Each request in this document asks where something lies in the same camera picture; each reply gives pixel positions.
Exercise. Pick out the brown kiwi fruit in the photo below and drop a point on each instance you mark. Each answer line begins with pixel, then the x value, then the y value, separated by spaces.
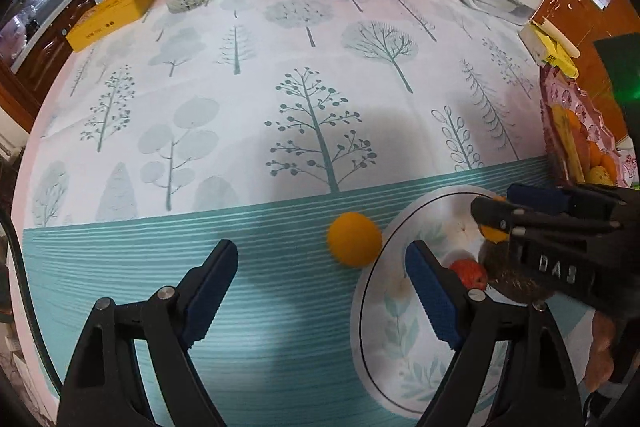
pixel 500 272

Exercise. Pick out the tree-print tablecloth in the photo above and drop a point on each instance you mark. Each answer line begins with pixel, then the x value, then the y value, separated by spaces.
pixel 250 107

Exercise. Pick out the person's right hand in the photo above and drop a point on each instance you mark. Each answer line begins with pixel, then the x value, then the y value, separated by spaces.
pixel 600 347

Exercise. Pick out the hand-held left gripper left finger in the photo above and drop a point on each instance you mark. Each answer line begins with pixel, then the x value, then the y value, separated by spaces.
pixel 210 297

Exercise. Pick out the bag of fruit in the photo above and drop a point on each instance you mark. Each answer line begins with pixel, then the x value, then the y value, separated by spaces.
pixel 555 87

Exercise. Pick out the banana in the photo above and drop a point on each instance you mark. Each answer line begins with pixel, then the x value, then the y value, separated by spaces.
pixel 562 137

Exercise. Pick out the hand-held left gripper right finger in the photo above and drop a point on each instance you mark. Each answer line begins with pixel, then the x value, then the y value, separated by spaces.
pixel 430 302

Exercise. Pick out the small red apple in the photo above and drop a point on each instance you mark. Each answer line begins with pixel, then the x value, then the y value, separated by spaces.
pixel 470 272

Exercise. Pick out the tangerine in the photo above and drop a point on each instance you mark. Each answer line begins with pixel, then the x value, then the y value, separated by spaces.
pixel 610 164
pixel 572 122
pixel 354 239
pixel 492 234
pixel 597 152

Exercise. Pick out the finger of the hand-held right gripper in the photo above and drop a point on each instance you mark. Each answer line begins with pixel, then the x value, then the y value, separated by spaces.
pixel 495 212
pixel 535 198

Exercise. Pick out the flat yellow box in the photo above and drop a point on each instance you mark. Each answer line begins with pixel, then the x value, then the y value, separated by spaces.
pixel 110 19

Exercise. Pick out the white leaf-print plate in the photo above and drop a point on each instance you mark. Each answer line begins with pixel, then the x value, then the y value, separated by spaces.
pixel 400 347

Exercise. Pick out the yellow pear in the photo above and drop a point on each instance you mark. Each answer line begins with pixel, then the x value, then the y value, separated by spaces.
pixel 599 177

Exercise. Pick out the yellow and white box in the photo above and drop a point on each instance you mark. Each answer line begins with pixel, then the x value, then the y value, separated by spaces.
pixel 550 49

